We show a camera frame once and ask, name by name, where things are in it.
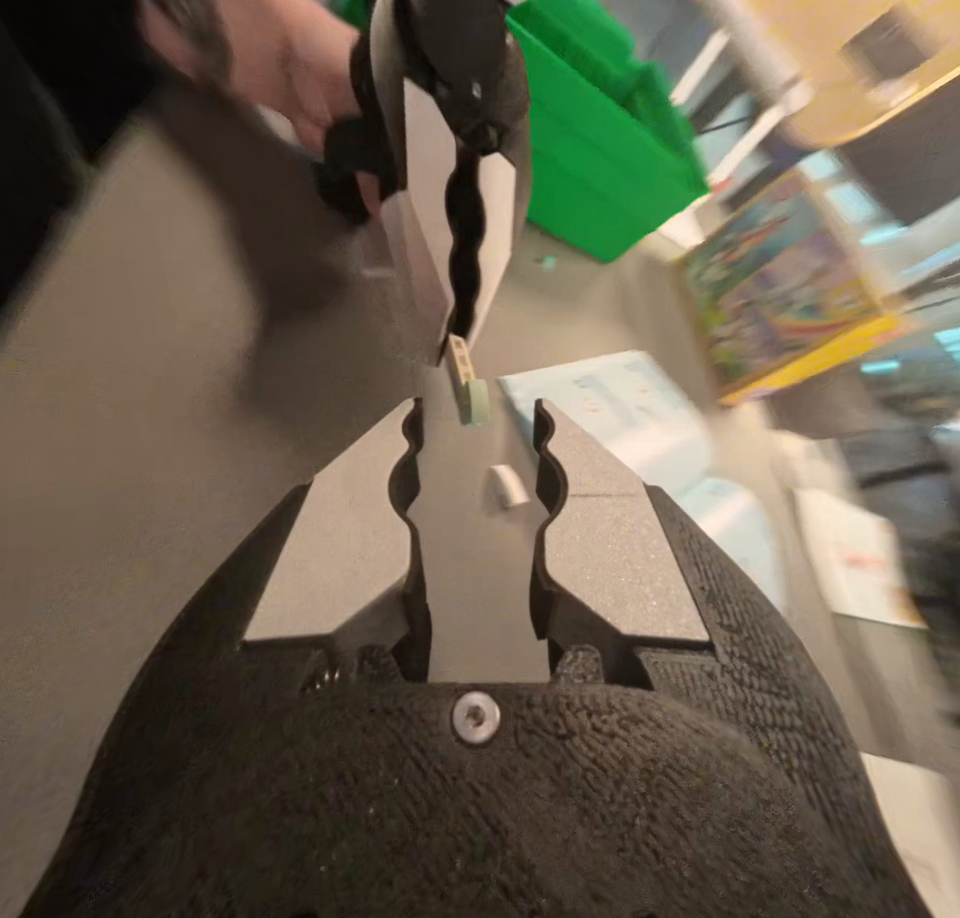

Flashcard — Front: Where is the white and mint lego piece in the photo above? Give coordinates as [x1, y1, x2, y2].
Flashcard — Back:
[444, 333, 492, 426]

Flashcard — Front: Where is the pale wooden furniture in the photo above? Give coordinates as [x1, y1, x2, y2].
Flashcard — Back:
[693, 0, 960, 150]

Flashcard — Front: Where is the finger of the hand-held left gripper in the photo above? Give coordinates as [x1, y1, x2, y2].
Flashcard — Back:
[371, 0, 462, 366]
[447, 144, 520, 343]

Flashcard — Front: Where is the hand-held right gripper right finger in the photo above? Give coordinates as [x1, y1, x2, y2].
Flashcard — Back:
[531, 399, 711, 664]

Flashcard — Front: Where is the white paper leaflet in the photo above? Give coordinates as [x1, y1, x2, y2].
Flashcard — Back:
[793, 483, 925, 628]

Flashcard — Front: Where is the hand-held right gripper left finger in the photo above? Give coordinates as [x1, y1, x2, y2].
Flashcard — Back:
[243, 398, 433, 679]

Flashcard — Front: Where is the person's left hand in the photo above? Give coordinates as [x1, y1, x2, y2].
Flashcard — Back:
[142, 0, 385, 222]

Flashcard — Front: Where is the open lego instruction booklet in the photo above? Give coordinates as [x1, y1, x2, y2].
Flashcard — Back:
[498, 350, 785, 612]

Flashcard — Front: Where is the colourful lego box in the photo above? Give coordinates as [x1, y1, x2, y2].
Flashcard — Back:
[677, 172, 912, 407]

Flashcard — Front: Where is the white curved lego brick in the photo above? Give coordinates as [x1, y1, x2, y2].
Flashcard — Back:
[486, 464, 531, 516]

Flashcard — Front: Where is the green plastic bin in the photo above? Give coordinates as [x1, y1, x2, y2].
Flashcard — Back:
[337, 0, 711, 264]

